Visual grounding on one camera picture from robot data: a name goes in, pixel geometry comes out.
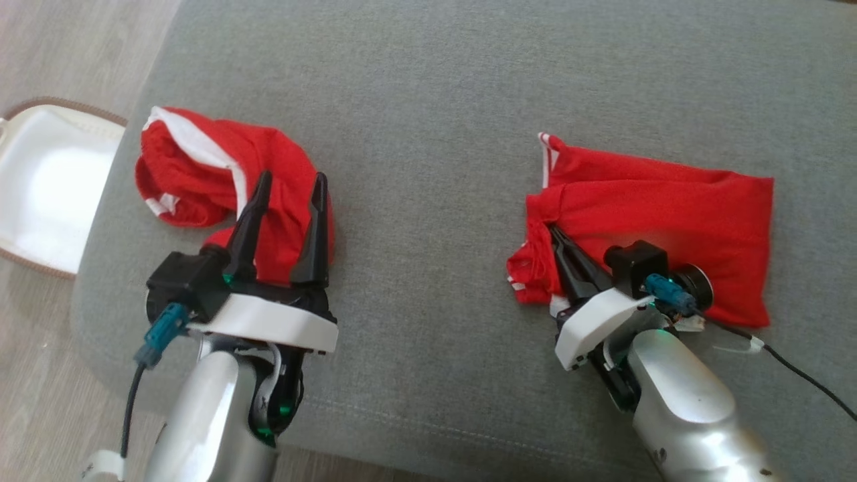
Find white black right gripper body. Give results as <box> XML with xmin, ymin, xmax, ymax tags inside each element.
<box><xmin>554</xmin><ymin>289</ymin><xmax>653</xmax><ymax>412</ymax></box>

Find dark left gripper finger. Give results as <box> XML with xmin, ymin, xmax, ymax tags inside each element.
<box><xmin>224</xmin><ymin>169</ymin><xmax>273</xmax><ymax>282</ymax></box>
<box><xmin>289</xmin><ymin>172</ymin><xmax>333</xmax><ymax>290</ymax></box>

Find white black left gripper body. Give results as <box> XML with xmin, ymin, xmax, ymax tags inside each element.
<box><xmin>187</xmin><ymin>278</ymin><xmax>339</xmax><ymax>446</ymax></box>

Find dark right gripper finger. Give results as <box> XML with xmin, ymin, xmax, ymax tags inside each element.
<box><xmin>549</xmin><ymin>226</ymin><xmax>587</xmax><ymax>302</ymax></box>
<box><xmin>557</xmin><ymin>228</ymin><xmax>613</xmax><ymax>299</ymax></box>

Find red shorts with white stripe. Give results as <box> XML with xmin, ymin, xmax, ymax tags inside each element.
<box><xmin>134</xmin><ymin>106</ymin><xmax>335</xmax><ymax>285</ymax></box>

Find red white basketball jersey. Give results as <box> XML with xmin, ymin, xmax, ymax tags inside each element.
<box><xmin>505</xmin><ymin>132</ymin><xmax>775</xmax><ymax>329</ymax></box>

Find grey fabric sofa chaise seat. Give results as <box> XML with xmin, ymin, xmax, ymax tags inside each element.
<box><xmin>70</xmin><ymin>0</ymin><xmax>857</xmax><ymax>482</ymax></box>

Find white laundry basket brown rim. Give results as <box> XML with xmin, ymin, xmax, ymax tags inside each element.
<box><xmin>0</xmin><ymin>97</ymin><xmax>128</xmax><ymax>280</ymax></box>

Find black cable with teal plug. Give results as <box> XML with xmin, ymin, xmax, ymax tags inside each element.
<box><xmin>80</xmin><ymin>303</ymin><xmax>190</xmax><ymax>482</ymax></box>
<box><xmin>644</xmin><ymin>273</ymin><xmax>857</xmax><ymax>424</ymax></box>

